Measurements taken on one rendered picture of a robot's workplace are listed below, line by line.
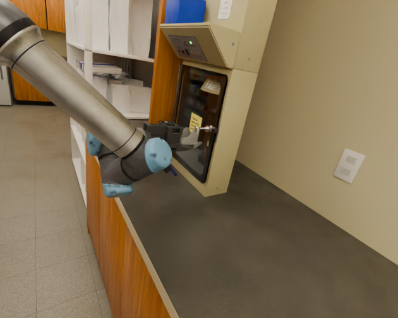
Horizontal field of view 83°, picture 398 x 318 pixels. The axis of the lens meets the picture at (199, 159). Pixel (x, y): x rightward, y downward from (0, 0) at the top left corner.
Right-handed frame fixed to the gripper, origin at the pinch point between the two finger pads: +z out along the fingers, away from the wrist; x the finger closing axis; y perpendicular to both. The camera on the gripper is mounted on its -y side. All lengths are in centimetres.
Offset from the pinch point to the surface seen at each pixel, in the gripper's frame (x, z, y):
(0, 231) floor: 123, -77, -110
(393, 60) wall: -31, 47, 37
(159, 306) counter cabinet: -26, -23, -37
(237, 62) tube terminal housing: -6.3, 5.8, 28.3
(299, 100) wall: -4, 48, 19
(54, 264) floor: 76, -46, -112
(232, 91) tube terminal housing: -6.0, 6.4, 19.8
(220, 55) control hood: -5.9, -0.9, 29.3
